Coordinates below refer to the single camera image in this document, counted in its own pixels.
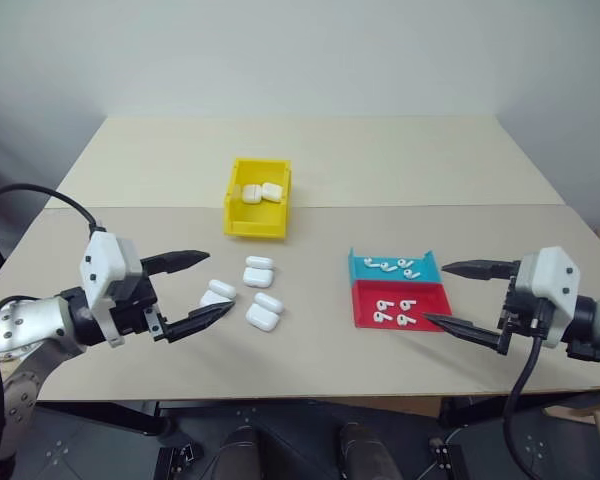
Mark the yellow plastic bin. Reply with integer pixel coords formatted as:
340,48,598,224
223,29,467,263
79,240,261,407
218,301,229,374
222,157,294,243

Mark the red plastic tray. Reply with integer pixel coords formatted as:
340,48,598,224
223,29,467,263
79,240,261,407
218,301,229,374
350,279,454,330

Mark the light wooden frame piece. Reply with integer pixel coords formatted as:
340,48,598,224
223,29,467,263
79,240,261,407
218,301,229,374
544,397,600,444

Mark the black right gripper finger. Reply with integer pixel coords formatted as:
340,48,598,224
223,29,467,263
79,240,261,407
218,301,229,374
421,311,512,357
440,259,521,283

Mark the open white charging case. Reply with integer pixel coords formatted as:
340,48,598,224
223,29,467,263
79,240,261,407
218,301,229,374
244,292,285,332
197,279,240,315
242,255,276,289

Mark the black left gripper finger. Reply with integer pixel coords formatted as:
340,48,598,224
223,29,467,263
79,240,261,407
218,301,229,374
140,249,212,275
161,300,236,345

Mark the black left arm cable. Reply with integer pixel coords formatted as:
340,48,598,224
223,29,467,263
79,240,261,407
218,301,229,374
0,183,106,480

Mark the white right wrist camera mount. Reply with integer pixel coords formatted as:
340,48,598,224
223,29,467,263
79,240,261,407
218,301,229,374
513,245,582,350

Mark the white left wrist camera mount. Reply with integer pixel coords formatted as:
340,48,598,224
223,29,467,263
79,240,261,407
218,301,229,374
78,230,144,349

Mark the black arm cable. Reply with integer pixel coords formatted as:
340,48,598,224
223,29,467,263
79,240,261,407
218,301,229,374
502,297,550,480
0,183,106,480

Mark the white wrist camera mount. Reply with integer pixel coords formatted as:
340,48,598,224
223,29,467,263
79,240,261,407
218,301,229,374
78,230,144,349
513,245,582,350

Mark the teal plastic tray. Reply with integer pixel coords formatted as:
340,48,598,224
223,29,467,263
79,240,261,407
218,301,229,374
346,246,443,286

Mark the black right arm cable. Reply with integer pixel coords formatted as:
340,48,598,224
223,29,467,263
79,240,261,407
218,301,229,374
502,297,550,480

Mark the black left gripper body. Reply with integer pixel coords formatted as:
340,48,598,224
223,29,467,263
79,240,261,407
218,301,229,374
104,271,170,346

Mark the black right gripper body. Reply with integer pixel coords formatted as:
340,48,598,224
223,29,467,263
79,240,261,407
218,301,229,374
496,272,542,347

